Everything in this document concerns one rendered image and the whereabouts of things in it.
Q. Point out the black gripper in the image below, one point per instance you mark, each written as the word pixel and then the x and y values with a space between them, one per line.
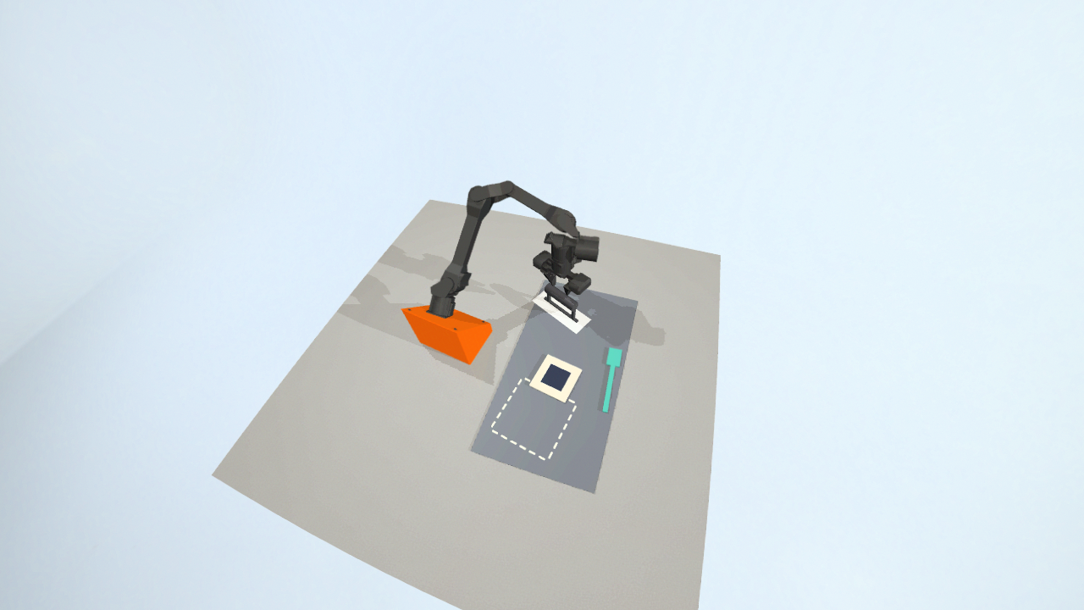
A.
pixel 551 268

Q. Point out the cream square tile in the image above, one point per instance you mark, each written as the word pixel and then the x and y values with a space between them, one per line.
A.
pixel 556 378

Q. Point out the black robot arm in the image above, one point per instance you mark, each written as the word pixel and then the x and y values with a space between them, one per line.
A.
pixel 480 200

